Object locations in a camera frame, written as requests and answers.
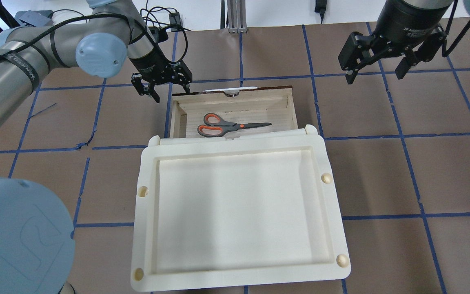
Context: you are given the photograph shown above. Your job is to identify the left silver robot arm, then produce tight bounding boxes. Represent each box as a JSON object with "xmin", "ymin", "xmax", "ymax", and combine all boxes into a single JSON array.
[{"xmin": 0, "ymin": 0, "xmax": 192, "ymax": 294}]

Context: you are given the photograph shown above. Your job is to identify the black power adapter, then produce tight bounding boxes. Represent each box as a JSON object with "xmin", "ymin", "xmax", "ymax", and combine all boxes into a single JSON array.
[{"xmin": 168, "ymin": 11, "xmax": 182, "ymax": 32}]

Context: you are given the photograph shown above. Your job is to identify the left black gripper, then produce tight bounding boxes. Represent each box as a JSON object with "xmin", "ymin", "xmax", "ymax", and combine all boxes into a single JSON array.
[{"xmin": 127, "ymin": 31, "xmax": 192, "ymax": 103}]

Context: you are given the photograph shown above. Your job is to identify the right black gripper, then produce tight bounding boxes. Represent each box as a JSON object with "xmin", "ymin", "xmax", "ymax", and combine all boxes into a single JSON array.
[{"xmin": 338, "ymin": 20, "xmax": 448, "ymax": 85}]

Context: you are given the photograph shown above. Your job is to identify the cream plastic tray box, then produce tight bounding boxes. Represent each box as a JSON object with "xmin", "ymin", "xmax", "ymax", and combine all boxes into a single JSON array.
[{"xmin": 130, "ymin": 125, "xmax": 351, "ymax": 292}]

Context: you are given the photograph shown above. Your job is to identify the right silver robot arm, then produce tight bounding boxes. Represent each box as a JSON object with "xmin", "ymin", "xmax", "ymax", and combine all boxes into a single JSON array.
[{"xmin": 338, "ymin": 0, "xmax": 470, "ymax": 85}]

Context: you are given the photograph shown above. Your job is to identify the orange grey handled scissors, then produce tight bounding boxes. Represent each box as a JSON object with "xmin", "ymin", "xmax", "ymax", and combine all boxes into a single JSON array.
[{"xmin": 197, "ymin": 112, "xmax": 272, "ymax": 138}]

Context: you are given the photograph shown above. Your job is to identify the wooden drawer with white handle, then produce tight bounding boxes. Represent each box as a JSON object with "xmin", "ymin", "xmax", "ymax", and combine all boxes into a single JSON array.
[{"xmin": 168, "ymin": 86, "xmax": 298, "ymax": 139}]

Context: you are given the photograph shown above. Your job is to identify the aluminium frame post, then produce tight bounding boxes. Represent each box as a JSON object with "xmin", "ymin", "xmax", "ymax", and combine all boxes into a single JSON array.
[{"xmin": 221, "ymin": 0, "xmax": 248, "ymax": 34}]

